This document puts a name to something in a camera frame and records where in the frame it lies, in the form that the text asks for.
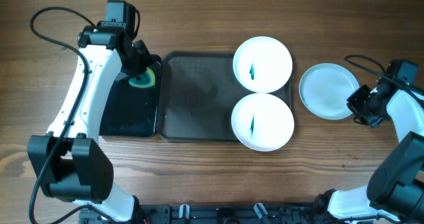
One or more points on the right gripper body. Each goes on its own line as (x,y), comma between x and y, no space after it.
(362,103)

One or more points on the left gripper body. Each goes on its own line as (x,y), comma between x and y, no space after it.
(141,58)

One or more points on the green yellow sponge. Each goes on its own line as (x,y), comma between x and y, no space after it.
(143,81)

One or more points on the white plate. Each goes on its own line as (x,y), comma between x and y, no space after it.
(262,122)
(324,89)
(262,64)

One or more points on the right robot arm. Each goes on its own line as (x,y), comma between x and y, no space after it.
(393,192)

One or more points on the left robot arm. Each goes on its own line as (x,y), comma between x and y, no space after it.
(67,160)

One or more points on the black water tray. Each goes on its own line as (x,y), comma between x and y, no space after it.
(131,111)

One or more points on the dark brown serving tray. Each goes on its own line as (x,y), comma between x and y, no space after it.
(198,92)

